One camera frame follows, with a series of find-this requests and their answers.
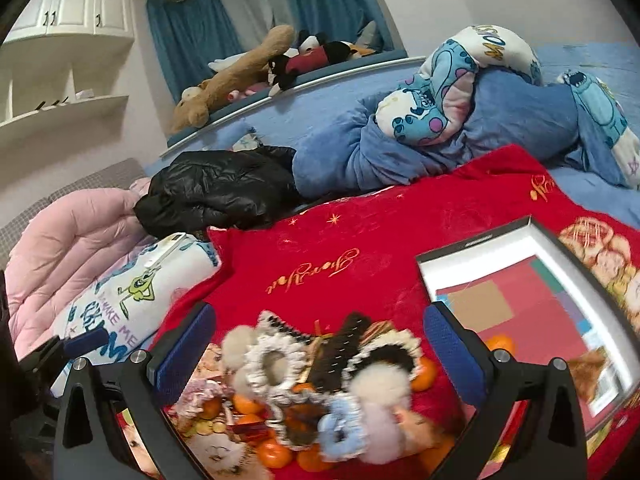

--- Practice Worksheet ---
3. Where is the grey fabric headboard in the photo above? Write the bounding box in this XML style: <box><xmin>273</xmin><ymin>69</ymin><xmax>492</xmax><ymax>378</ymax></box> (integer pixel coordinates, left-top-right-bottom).
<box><xmin>0</xmin><ymin>157</ymin><xmax>151</xmax><ymax>256</ymax></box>

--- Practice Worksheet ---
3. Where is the teal curtain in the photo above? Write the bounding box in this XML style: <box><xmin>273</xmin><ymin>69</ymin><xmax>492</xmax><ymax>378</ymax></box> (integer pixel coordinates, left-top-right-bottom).
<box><xmin>145</xmin><ymin>0</ymin><xmax>251</xmax><ymax>106</ymax></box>
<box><xmin>280</xmin><ymin>0</ymin><xmax>406</xmax><ymax>53</ymax></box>

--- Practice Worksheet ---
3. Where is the cream fluffy scrunchie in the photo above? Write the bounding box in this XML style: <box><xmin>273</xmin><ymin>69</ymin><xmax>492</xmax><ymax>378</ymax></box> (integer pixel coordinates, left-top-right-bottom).
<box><xmin>347</xmin><ymin>365</ymin><xmax>413</xmax><ymax>411</ymax></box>

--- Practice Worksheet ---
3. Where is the white flat plastic object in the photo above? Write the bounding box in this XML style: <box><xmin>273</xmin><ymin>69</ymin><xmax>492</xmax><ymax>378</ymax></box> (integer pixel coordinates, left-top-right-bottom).
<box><xmin>145</xmin><ymin>234</ymin><xmax>187</xmax><ymax>271</ymax></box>

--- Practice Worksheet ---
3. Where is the black puffer jacket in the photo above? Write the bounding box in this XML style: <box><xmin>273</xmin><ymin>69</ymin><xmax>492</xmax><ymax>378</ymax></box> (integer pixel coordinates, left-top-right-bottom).
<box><xmin>132</xmin><ymin>145</ymin><xmax>301</xmax><ymax>241</ymax></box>

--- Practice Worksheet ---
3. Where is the orange red slim box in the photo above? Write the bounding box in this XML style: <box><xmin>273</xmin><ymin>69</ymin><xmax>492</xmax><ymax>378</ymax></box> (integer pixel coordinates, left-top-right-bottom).
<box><xmin>227</xmin><ymin>422</ymin><xmax>271</xmax><ymax>443</ymax></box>

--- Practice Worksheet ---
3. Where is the lilac crochet scrunchie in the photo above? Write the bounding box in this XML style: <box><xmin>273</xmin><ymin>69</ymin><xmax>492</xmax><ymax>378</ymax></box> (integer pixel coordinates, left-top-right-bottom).
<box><xmin>172</xmin><ymin>377</ymin><xmax>223</xmax><ymax>418</ymax></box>

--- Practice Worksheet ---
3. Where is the brown ruffled scrunchie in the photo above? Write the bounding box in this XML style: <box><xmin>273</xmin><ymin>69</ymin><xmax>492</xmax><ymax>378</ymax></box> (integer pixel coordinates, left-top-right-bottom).
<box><xmin>267</xmin><ymin>390</ymin><xmax>333</xmax><ymax>451</ymax></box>

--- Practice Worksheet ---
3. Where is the white wall shelf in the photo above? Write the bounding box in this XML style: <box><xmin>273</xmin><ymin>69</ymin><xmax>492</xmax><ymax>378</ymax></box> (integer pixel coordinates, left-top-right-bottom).
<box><xmin>0</xmin><ymin>35</ymin><xmax>136</xmax><ymax>161</ymax></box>

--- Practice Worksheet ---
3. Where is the blue crochet scrunchie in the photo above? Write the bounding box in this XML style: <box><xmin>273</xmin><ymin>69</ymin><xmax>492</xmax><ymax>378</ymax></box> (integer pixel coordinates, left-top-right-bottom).
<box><xmin>317</xmin><ymin>395</ymin><xmax>368</xmax><ymax>461</ymax></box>

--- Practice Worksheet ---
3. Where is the grey plush toy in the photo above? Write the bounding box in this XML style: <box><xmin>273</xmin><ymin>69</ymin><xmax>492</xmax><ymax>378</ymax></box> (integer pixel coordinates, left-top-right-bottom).
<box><xmin>357</xmin><ymin>20</ymin><xmax>383</xmax><ymax>51</ymax></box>

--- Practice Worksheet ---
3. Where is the beige fluffy scrunchie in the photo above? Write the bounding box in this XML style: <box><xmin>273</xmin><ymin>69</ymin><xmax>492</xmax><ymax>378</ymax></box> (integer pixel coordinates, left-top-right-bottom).
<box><xmin>220</xmin><ymin>325</ymin><xmax>266</xmax><ymax>401</ymax></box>

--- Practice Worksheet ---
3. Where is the white plush toy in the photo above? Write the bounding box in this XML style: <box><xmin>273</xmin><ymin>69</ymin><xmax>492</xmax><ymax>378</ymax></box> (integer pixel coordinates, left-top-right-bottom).
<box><xmin>207</xmin><ymin>55</ymin><xmax>251</xmax><ymax>73</ymax></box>

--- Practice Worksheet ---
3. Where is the black shallow cardboard box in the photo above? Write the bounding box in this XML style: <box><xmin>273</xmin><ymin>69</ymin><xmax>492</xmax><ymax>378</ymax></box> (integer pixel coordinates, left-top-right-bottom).
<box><xmin>415</xmin><ymin>215</ymin><xmax>640</xmax><ymax>436</ymax></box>

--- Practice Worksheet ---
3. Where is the dark brown hair clip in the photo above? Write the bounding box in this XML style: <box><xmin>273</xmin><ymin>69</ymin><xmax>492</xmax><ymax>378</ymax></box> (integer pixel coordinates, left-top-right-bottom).
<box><xmin>305</xmin><ymin>312</ymin><xmax>373</xmax><ymax>396</ymax></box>

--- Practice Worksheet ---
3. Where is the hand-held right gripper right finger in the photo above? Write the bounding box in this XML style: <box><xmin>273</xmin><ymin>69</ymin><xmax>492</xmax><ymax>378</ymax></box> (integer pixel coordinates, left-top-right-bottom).
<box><xmin>424</xmin><ymin>301</ymin><xmax>590</xmax><ymax>480</ymax></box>

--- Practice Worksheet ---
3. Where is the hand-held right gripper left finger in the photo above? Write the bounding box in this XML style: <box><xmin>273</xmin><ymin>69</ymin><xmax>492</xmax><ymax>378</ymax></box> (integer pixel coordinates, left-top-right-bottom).
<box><xmin>54</xmin><ymin>301</ymin><xmax>218</xmax><ymax>480</ymax></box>

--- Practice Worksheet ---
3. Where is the pile of tangerines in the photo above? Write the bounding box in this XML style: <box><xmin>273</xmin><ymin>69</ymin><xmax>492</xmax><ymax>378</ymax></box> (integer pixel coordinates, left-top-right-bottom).
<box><xmin>200</xmin><ymin>355</ymin><xmax>458</xmax><ymax>473</ymax></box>

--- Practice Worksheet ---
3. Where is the white wall cabinet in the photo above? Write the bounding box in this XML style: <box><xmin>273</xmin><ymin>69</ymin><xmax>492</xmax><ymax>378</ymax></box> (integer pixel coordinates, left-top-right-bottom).
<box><xmin>2</xmin><ymin>0</ymin><xmax>136</xmax><ymax>46</ymax></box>

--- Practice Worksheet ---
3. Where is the small pink plush toy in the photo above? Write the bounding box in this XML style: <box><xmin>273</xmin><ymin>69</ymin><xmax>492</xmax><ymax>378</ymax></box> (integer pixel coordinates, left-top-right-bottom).
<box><xmin>227</xmin><ymin>85</ymin><xmax>268</xmax><ymax>103</ymax></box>

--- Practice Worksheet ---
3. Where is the blue cartoon print quilt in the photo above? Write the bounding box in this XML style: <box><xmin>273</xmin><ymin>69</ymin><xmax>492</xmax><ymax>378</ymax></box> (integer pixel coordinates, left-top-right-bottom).
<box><xmin>292</xmin><ymin>24</ymin><xmax>640</xmax><ymax>201</ymax></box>

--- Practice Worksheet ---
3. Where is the white cartoon print blanket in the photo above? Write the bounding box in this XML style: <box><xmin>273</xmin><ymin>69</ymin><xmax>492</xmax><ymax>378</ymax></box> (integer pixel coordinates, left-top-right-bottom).
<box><xmin>50</xmin><ymin>232</ymin><xmax>221</xmax><ymax>376</ymax></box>

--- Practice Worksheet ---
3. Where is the cream ruffled scrunchie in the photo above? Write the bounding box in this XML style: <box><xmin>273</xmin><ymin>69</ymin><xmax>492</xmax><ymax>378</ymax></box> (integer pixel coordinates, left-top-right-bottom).
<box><xmin>245</xmin><ymin>332</ymin><xmax>308</xmax><ymax>401</ymax></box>

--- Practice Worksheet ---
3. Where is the black cream-edged scrunchie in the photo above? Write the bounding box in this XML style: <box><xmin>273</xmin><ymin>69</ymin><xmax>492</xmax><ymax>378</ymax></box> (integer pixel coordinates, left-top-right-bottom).
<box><xmin>350</xmin><ymin>330</ymin><xmax>423</xmax><ymax>376</ymax></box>

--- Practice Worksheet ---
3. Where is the red bear print blanket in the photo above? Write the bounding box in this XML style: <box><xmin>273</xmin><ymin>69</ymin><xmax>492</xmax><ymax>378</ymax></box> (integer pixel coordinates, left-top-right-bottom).
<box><xmin>115</xmin><ymin>144</ymin><xmax>640</xmax><ymax>480</ymax></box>

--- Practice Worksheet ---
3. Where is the pink quilt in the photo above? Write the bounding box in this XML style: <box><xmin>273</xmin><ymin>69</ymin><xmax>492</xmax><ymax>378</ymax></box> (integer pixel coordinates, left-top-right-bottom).
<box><xmin>7</xmin><ymin>187</ymin><xmax>166</xmax><ymax>361</ymax></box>

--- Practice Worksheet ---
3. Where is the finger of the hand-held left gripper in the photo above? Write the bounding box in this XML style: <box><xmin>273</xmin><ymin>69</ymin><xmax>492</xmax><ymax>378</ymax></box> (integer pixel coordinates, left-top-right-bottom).
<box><xmin>17</xmin><ymin>345</ymin><xmax>76</xmax><ymax>401</ymax></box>
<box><xmin>62</xmin><ymin>331</ymin><xmax>108</xmax><ymax>357</ymax></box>

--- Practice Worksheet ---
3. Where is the black red mouse plush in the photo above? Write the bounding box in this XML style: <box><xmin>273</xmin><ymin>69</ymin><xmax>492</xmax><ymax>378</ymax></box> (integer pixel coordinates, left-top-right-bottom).
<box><xmin>267</xmin><ymin>30</ymin><xmax>353</xmax><ymax>98</ymax></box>

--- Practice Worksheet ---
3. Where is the brown plush dog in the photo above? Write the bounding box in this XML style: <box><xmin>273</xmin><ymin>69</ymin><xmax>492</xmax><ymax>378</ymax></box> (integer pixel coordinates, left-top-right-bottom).
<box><xmin>167</xmin><ymin>24</ymin><xmax>296</xmax><ymax>136</ymax></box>

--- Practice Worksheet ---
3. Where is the pink fluffy scrunchie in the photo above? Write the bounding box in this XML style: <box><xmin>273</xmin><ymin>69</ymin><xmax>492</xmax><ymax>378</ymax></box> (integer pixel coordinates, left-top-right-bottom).
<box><xmin>357</xmin><ymin>405</ymin><xmax>416</xmax><ymax>466</ymax></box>

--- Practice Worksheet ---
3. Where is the single orange tangerine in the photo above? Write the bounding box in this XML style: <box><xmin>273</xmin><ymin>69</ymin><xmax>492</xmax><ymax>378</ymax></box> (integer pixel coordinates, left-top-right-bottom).
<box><xmin>485</xmin><ymin>334</ymin><xmax>516</xmax><ymax>356</ymax></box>

